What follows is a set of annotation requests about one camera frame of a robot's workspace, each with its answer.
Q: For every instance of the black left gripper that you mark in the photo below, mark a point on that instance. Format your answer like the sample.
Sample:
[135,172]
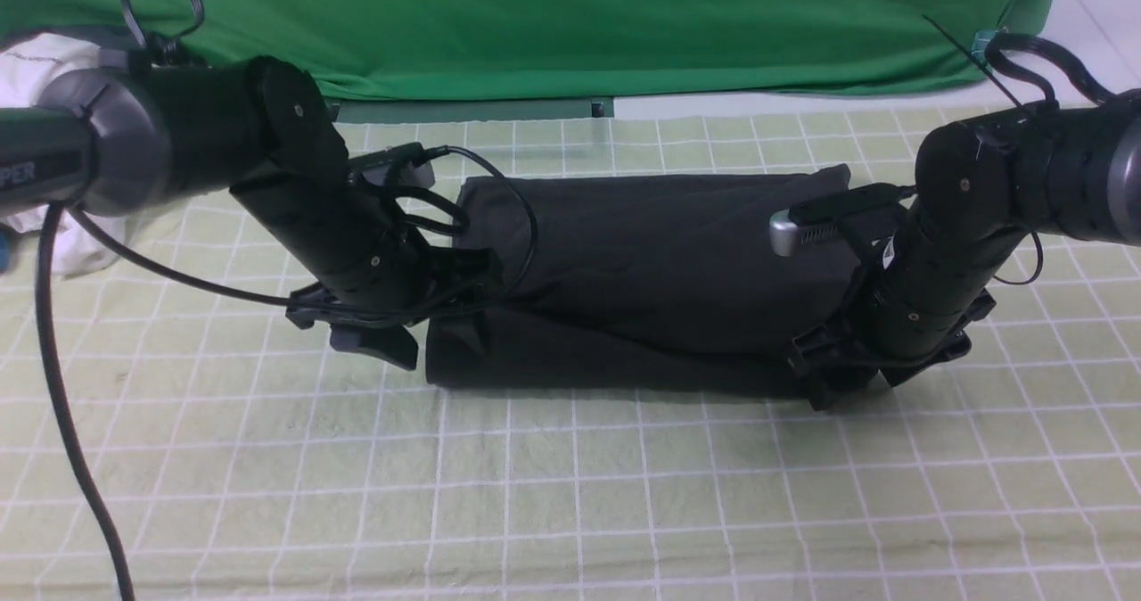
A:
[387,278]

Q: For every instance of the teal binder clip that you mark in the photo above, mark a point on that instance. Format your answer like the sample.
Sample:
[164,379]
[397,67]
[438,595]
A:
[981,41]

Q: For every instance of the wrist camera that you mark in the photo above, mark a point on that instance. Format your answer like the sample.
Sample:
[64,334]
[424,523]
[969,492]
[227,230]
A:
[407,165]
[860,217]

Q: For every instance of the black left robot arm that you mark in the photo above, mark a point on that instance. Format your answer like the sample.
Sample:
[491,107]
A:
[112,142]

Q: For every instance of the blue object at edge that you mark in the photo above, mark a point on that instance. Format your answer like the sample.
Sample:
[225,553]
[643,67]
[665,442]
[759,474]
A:
[7,249]

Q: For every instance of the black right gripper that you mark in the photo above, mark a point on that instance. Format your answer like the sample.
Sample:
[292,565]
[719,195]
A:
[863,340]

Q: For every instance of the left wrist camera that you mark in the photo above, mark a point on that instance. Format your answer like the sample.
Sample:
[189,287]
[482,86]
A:
[407,165]

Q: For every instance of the green checkered table mat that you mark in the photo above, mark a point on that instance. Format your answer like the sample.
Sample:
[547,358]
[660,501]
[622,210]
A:
[243,460]

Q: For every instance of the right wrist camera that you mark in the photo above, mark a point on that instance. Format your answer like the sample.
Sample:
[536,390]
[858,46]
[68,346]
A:
[860,217]

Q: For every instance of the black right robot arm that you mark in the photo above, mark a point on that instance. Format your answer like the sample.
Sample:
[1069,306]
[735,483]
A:
[927,251]

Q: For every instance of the green metal base bracket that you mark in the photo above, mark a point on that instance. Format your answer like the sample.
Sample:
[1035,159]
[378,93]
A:
[395,112]

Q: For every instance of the white crumpled garment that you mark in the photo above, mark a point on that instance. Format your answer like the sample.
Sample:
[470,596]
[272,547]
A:
[42,149]

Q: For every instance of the green backdrop cloth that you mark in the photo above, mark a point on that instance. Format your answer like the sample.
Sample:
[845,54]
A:
[452,50]

